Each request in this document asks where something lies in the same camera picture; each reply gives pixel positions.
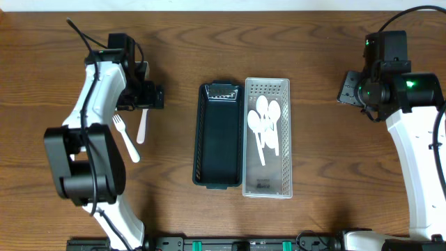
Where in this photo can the clear white perforated basket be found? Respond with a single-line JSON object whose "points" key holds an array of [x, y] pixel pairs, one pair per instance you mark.
{"points": [[274, 180]]}

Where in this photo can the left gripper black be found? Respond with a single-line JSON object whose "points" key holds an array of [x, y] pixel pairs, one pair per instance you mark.
{"points": [[153, 96]]}

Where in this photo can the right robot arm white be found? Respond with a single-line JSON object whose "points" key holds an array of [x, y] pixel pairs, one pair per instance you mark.
{"points": [[243, 138]]}

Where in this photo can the white plastic fork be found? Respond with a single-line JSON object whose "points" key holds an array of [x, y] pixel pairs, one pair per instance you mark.
{"points": [[142, 127], [121, 127]]}

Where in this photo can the dark green plastic basket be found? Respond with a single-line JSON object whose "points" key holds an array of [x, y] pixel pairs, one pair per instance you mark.
{"points": [[218, 151]]}

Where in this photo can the white plastic spoon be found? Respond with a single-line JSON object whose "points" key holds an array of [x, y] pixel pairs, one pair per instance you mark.
{"points": [[253, 121], [269, 134], [274, 113], [262, 106]]}

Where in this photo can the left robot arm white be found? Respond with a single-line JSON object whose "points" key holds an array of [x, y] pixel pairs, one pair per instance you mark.
{"points": [[87, 167]]}

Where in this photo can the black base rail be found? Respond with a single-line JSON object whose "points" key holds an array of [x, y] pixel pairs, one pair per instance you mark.
{"points": [[223, 243]]}

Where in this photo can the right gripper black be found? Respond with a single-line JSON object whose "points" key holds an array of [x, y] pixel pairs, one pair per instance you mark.
{"points": [[348, 90]]}

